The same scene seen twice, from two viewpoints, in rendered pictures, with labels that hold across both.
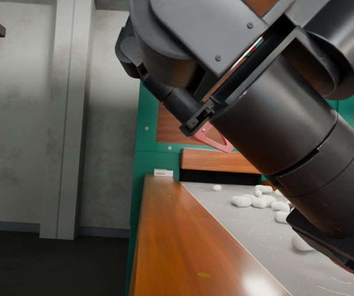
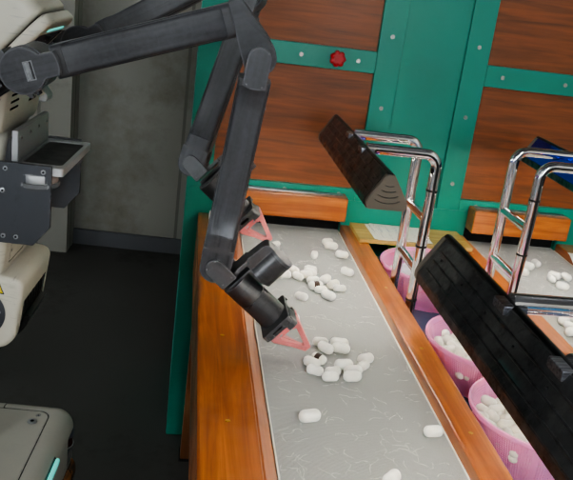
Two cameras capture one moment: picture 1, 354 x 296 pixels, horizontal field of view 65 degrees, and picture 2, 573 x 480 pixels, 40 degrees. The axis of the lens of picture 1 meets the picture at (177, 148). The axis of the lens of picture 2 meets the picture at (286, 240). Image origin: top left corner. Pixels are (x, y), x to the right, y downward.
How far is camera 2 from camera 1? 1.32 m
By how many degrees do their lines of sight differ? 19
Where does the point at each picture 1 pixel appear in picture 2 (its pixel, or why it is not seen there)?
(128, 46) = (188, 163)
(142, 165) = (195, 203)
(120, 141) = (148, 74)
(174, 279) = (211, 335)
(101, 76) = not seen: outside the picture
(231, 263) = (234, 330)
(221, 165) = (288, 210)
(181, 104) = not seen: hidden behind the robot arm
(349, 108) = (464, 140)
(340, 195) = (259, 316)
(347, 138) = (262, 302)
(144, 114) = not seen: hidden behind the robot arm
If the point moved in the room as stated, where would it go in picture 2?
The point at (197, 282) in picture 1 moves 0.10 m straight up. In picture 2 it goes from (219, 337) to (224, 289)
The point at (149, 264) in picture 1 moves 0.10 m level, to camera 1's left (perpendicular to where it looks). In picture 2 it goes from (203, 330) to (151, 325)
